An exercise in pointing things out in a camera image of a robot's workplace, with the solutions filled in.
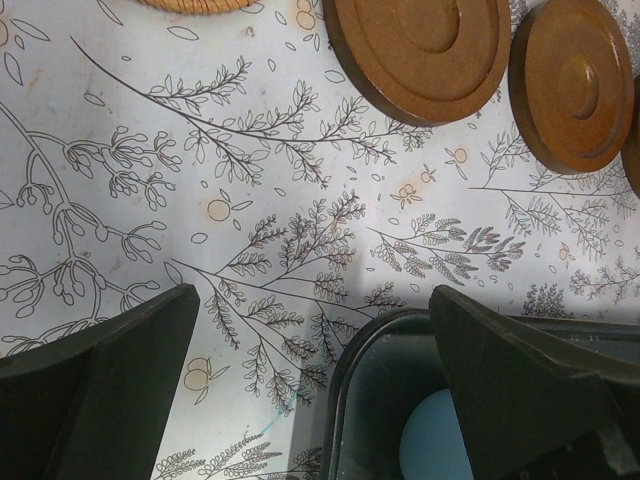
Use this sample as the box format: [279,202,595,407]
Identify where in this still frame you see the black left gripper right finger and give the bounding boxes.
[429,285,639,479]

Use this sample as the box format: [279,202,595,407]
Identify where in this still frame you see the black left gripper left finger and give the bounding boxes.
[1,284,200,479]

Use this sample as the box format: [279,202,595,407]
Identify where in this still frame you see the blue mug white inside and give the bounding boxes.
[399,389,474,480]

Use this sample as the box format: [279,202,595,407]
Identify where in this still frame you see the brown wooden coaster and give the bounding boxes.
[621,76,640,197]
[322,0,511,126]
[508,0,634,174]

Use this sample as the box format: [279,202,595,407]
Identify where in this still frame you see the woven rattan coaster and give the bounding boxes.
[140,0,255,15]

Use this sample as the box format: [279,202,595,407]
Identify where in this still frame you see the black plastic tray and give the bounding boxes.
[319,307,640,480]

